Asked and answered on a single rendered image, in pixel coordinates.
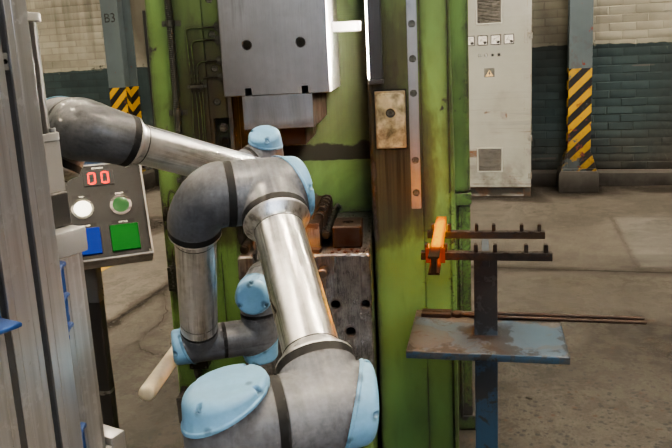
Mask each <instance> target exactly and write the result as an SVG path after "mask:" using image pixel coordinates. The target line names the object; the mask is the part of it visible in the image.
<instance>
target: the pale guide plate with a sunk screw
mask: <svg viewBox="0 0 672 448"><path fill-rule="evenodd" d="M374 96H375V122H376V149H396V148H407V140H406V105H405V90H399V91H377V92H374Z"/></svg>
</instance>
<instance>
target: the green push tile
mask: <svg viewBox="0 0 672 448"><path fill-rule="evenodd" d="M109 228H110V236H111V243H112V251H113V252H119V251H127V250H134V249H141V241H140V235H139V228H138V222H133V223H125V224H117V225H110V226H109Z"/></svg>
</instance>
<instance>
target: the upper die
mask: <svg viewBox="0 0 672 448"><path fill-rule="evenodd" d="M242 106H243V120H244V130H252V129H254V128H255V127H258V126H262V125H269V126H273V127H275V128H277V129H283V128H308V127H315V126H316V125H317V124H318V123H319V122H320V121H321V120H322V119H323V118H324V117H325V116H326V115H327V105H326V93H308V91H307V92H305V93H302V94H283V95H261V96H252V95H248V96H242Z"/></svg>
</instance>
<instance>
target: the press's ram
mask: <svg viewBox="0 0 672 448"><path fill-rule="evenodd" d="M217 8H218V21H219V33H220V46H221V59H222V72H223V84H224V96H225V97H239V96H248V95H252V96H261V95H283V94H302V93H305V92H307V91H308V93H327V92H331V91H332V90H334V89H336V88H337V87H339V86H340V68H339V47H338V32H354V31H361V21H360V20H358V21H340V22H337V4H336V0H217Z"/></svg>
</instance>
